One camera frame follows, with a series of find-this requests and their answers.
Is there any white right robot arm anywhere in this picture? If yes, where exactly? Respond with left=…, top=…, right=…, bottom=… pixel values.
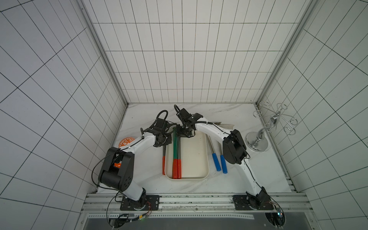
left=174, top=104, right=275, bottom=210

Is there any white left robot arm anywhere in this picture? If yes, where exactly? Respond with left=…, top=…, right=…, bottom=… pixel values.
left=98, top=118, right=177, bottom=209

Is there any cream plastic storage tray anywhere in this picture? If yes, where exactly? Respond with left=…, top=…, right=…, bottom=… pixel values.
left=181, top=131, right=209, bottom=180

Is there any orange patterned bowl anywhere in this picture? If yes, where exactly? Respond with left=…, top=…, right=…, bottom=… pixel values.
left=118, top=137, right=135, bottom=148

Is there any chrome wire cup rack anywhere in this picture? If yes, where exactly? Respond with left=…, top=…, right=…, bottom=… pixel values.
left=245, top=101, right=299, bottom=152

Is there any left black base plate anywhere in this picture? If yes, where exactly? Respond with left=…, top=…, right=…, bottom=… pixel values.
left=120, top=195, right=160, bottom=211

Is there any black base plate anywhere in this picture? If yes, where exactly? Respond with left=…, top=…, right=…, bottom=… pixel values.
left=232, top=193, right=274, bottom=211
left=120, top=195, right=160, bottom=211

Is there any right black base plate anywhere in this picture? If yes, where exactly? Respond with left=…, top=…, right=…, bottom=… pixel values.
left=232, top=193, right=274, bottom=211

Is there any aluminium mounting rail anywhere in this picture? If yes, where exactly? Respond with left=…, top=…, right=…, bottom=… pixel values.
left=81, top=193, right=313, bottom=219

